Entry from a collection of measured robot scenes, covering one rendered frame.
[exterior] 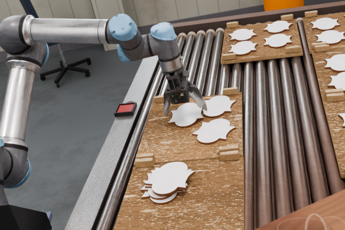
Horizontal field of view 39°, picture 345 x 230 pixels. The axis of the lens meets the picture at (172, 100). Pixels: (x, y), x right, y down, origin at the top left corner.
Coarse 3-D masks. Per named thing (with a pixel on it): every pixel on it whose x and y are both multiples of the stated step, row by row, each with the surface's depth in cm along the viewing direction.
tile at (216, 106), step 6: (216, 96) 185; (222, 96) 184; (210, 102) 182; (216, 102) 181; (222, 102) 180; (228, 102) 179; (234, 102) 179; (210, 108) 178; (216, 108) 177; (222, 108) 176; (228, 108) 175; (204, 114) 175; (210, 114) 174; (216, 114) 173; (222, 114) 173
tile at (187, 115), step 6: (180, 108) 181; (186, 108) 180; (192, 108) 179; (198, 108) 178; (174, 114) 178; (180, 114) 177; (186, 114) 176; (192, 114) 175; (198, 114) 174; (174, 120) 175; (180, 120) 174; (186, 120) 173; (192, 120) 172; (180, 126) 171; (186, 126) 170
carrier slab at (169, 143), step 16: (208, 96) 188; (240, 96) 183; (160, 112) 184; (240, 112) 173; (144, 128) 176; (160, 128) 174; (176, 128) 171; (192, 128) 169; (240, 128) 164; (144, 144) 166; (160, 144) 164; (176, 144) 163; (192, 144) 161; (208, 144) 159; (224, 144) 157; (240, 144) 156; (160, 160) 156; (176, 160) 155; (192, 160) 154
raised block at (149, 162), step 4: (136, 160) 154; (140, 160) 154; (144, 160) 153; (148, 160) 153; (152, 160) 153; (136, 164) 154; (140, 164) 154; (144, 164) 154; (148, 164) 153; (152, 164) 153
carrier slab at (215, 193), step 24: (144, 168) 154; (192, 168) 149; (216, 168) 147; (240, 168) 145; (144, 192) 143; (192, 192) 139; (216, 192) 137; (240, 192) 135; (120, 216) 136; (144, 216) 134; (168, 216) 132; (192, 216) 130; (216, 216) 129; (240, 216) 127
